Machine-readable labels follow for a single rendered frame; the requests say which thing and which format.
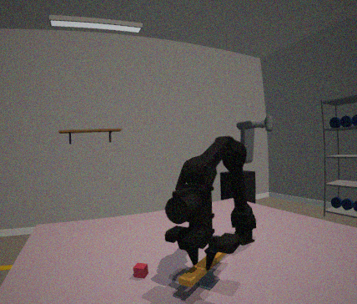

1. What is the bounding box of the yellow bar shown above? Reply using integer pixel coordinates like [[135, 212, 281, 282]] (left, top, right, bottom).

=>
[[178, 252, 226, 287]]

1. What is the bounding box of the red cube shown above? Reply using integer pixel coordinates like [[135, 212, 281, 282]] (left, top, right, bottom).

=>
[[133, 263, 148, 279]]

